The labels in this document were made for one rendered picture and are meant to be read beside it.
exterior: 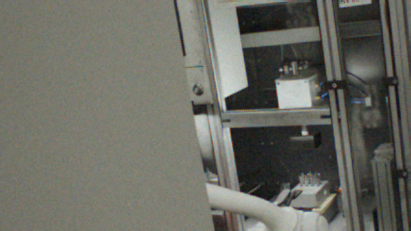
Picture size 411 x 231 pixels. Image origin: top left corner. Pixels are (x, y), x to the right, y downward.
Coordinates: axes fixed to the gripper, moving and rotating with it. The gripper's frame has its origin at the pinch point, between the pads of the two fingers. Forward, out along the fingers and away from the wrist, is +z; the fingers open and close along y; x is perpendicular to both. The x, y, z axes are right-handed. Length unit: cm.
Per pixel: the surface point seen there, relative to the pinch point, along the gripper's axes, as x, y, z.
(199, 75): 24, 46, -6
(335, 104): -19.3, 33.7, -5.3
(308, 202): -1.2, -1.0, 6.3
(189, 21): 24, 63, -6
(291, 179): 19.2, -4.3, 37.6
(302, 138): 0.8, 18.8, 12.6
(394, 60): -38, 45, -5
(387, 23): -37, 55, -5
